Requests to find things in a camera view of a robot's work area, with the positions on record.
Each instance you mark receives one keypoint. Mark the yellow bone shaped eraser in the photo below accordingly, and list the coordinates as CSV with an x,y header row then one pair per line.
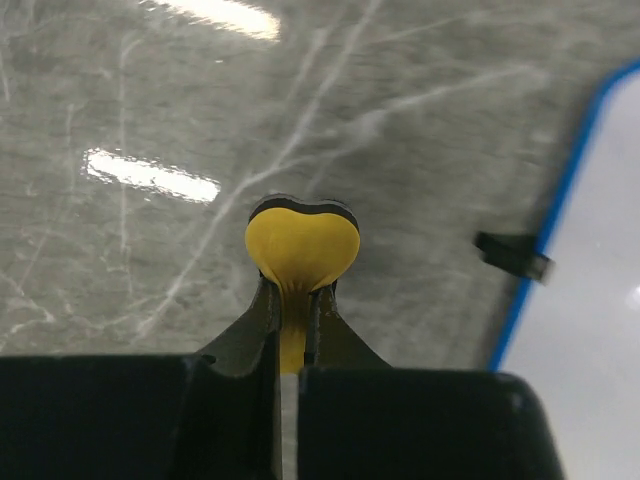
x,y
301,246

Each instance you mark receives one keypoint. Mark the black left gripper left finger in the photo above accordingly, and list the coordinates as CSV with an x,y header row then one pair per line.
x,y
238,349

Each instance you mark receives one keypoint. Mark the blue framed whiteboard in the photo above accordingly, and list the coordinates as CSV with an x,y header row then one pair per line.
x,y
568,353

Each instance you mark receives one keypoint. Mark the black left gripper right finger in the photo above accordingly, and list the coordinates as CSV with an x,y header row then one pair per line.
x,y
330,342

